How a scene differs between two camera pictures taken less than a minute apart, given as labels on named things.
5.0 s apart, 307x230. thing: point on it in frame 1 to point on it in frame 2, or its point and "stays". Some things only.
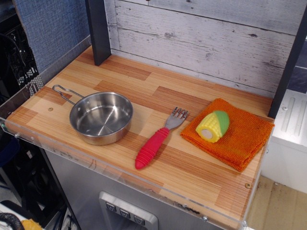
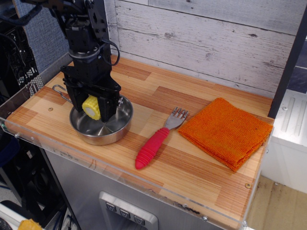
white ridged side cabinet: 285,161 stays
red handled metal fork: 152,145 stays
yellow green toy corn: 213,126 to 91,107
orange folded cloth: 227,134 stays
